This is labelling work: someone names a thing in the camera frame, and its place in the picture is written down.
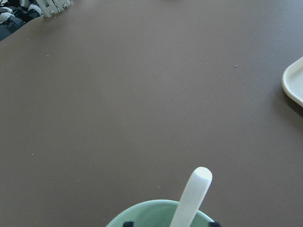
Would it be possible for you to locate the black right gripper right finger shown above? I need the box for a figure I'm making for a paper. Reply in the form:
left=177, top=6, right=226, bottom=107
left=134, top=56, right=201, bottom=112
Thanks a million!
left=208, top=222, right=220, bottom=227

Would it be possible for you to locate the white ceramic spoon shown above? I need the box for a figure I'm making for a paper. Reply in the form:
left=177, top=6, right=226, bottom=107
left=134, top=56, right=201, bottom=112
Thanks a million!
left=170, top=166, right=213, bottom=227

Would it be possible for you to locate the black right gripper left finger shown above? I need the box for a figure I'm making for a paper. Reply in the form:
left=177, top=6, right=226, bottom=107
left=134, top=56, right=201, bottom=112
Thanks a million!
left=123, top=221, right=134, bottom=227

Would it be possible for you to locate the cream rectangular tray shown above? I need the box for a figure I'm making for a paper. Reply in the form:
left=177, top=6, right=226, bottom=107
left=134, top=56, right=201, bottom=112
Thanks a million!
left=282, top=57, right=303, bottom=107

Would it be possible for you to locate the mint green bowl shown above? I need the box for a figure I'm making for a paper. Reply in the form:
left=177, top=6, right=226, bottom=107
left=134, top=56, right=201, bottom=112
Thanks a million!
left=107, top=200, right=214, bottom=227

